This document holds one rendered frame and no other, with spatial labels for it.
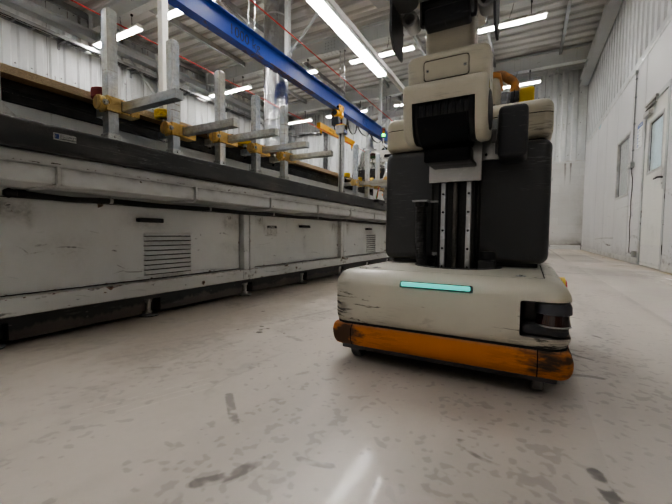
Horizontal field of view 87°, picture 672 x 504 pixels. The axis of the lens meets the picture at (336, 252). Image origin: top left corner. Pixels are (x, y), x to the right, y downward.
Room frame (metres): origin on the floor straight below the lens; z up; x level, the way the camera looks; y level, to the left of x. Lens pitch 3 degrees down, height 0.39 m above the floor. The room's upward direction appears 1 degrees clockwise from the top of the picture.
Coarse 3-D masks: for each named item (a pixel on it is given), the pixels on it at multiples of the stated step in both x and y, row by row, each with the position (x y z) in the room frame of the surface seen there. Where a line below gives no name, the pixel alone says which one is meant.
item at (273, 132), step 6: (246, 132) 1.65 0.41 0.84; (252, 132) 1.63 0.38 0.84; (258, 132) 1.62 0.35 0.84; (264, 132) 1.60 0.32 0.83; (270, 132) 1.59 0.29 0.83; (276, 132) 1.58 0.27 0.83; (228, 138) 1.70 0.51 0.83; (234, 138) 1.69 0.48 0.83; (240, 138) 1.67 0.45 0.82; (246, 138) 1.65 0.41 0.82; (252, 138) 1.64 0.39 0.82; (258, 138) 1.64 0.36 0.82; (204, 144) 1.78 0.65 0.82; (210, 144) 1.76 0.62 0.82
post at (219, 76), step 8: (216, 72) 1.68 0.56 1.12; (216, 80) 1.68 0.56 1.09; (224, 80) 1.70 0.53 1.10; (216, 88) 1.68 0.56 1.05; (224, 88) 1.70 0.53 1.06; (216, 96) 1.68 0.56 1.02; (224, 96) 1.70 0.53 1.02; (216, 104) 1.68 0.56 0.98; (224, 104) 1.70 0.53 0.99; (216, 112) 1.68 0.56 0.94; (224, 112) 1.70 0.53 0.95; (216, 120) 1.68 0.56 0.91; (216, 144) 1.68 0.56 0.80; (224, 144) 1.69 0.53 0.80; (216, 152) 1.68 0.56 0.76; (224, 152) 1.69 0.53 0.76; (224, 160) 1.69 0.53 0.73
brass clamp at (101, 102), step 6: (96, 96) 1.22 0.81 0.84; (102, 96) 1.21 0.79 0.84; (108, 96) 1.22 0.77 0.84; (96, 102) 1.21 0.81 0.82; (102, 102) 1.21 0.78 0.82; (108, 102) 1.22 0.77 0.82; (114, 102) 1.24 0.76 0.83; (120, 102) 1.26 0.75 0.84; (96, 108) 1.22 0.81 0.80; (102, 108) 1.22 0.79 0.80; (108, 108) 1.22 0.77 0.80; (114, 108) 1.24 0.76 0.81; (120, 108) 1.26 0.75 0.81; (120, 114) 1.27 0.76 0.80; (126, 114) 1.28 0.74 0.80; (132, 114) 1.30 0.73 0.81; (138, 114) 1.32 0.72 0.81; (132, 120) 1.33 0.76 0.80
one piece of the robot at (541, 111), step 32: (544, 128) 1.10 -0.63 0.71; (416, 160) 1.29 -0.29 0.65; (544, 160) 1.10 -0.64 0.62; (416, 192) 1.29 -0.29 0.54; (448, 192) 1.20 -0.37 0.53; (480, 192) 1.18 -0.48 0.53; (512, 192) 1.14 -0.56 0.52; (544, 192) 1.10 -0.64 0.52; (416, 224) 1.22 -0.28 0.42; (448, 224) 1.20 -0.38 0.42; (480, 224) 1.19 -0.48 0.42; (512, 224) 1.14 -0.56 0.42; (544, 224) 1.10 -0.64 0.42; (416, 256) 1.24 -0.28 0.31; (448, 256) 1.20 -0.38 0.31; (480, 256) 1.17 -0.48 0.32; (512, 256) 1.14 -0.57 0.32; (544, 256) 1.10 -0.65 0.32
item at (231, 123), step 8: (224, 120) 1.37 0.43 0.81; (232, 120) 1.36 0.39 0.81; (184, 128) 1.48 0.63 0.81; (192, 128) 1.46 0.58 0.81; (200, 128) 1.44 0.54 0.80; (208, 128) 1.42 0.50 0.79; (216, 128) 1.39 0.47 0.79; (224, 128) 1.39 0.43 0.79; (232, 128) 1.39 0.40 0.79; (160, 136) 1.55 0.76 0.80
